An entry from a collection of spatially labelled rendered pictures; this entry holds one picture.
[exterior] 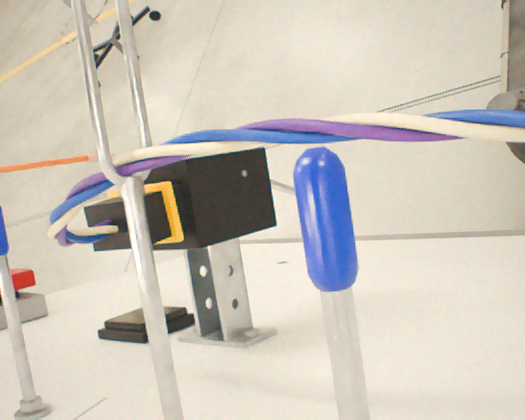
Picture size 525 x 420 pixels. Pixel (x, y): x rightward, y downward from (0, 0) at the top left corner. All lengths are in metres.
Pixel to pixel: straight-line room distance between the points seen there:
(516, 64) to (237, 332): 1.30
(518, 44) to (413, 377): 1.40
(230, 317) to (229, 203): 0.06
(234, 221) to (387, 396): 0.12
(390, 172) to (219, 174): 1.60
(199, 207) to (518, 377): 0.15
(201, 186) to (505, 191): 1.41
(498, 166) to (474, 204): 0.12
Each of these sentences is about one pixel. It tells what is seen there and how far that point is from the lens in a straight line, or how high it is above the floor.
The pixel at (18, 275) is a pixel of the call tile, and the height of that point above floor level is 1.09.
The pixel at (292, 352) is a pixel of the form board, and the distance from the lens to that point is 0.29.
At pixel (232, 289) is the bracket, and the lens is 0.32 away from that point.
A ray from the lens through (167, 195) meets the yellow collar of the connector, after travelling 0.28.
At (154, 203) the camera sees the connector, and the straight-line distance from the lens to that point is 0.27.
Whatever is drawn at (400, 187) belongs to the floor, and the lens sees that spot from 1.83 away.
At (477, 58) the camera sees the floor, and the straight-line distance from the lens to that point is 2.01.
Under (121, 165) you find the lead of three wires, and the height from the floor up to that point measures 1.20.
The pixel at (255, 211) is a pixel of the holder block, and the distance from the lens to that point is 0.32.
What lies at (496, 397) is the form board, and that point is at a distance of 0.22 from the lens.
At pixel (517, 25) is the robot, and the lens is 1.65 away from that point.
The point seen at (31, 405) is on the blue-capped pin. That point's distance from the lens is 0.27.
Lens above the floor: 1.28
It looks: 37 degrees down
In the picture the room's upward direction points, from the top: 51 degrees counter-clockwise
